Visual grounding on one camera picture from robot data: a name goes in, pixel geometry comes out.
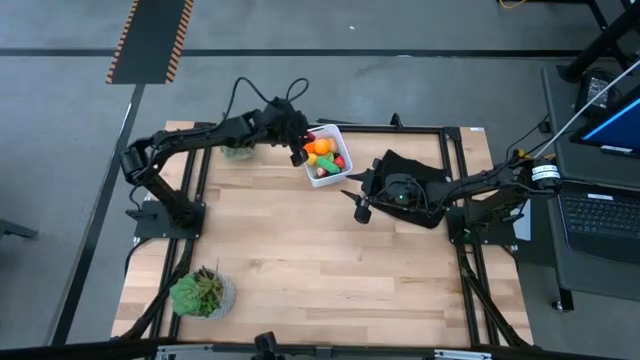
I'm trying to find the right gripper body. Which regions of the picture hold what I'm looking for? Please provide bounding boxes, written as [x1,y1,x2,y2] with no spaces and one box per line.
[353,167,429,225]

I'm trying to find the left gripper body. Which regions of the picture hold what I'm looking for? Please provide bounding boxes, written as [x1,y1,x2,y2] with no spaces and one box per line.
[257,98,310,168]

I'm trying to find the green toy cucumber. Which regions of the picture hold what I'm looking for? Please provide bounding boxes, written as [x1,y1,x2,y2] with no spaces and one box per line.
[316,156,342,175]

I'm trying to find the white perforated plastic basket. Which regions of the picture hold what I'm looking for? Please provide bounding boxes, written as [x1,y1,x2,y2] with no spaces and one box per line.
[298,123,354,189]

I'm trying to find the black cloth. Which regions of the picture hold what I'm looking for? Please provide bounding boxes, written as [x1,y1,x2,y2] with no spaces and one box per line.
[367,148,454,230]

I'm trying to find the pale green plant in pot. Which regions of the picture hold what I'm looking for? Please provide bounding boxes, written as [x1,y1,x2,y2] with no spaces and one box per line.
[219,142,256,162]

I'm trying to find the black mat with orange stripes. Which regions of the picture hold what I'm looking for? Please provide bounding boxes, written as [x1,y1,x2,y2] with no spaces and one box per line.
[105,0,195,85]

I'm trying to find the green succulent in patterned pot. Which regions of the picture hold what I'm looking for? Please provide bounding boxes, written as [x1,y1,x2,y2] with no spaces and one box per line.
[169,266,236,321]

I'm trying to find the white rod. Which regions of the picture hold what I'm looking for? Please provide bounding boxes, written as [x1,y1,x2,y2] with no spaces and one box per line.
[519,59,640,174]

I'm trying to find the black cart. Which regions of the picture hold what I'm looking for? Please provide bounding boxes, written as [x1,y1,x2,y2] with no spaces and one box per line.
[542,64,640,304]

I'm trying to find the black power adapter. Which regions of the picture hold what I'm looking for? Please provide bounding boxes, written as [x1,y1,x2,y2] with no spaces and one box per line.
[574,69,619,114]

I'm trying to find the monitor with blue screen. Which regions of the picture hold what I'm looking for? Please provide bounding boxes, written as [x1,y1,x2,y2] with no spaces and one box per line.
[569,84,640,160]

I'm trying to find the black stand leg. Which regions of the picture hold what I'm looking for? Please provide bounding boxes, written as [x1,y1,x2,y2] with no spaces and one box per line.
[557,0,640,84]

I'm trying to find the black chair base leg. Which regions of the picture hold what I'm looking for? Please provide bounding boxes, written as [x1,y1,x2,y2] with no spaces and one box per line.
[0,218,39,240]

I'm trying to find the black aluminium table frame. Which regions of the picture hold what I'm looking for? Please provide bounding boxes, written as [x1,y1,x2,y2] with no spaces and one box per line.
[114,121,534,351]

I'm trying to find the black cable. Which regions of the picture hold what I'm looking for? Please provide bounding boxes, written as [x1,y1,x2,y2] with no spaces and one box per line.
[219,75,311,126]

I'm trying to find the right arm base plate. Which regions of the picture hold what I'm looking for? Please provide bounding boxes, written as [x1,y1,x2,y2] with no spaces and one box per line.
[446,204,517,247]

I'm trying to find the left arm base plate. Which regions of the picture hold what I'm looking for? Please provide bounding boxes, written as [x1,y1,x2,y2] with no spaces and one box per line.
[133,198,207,240]

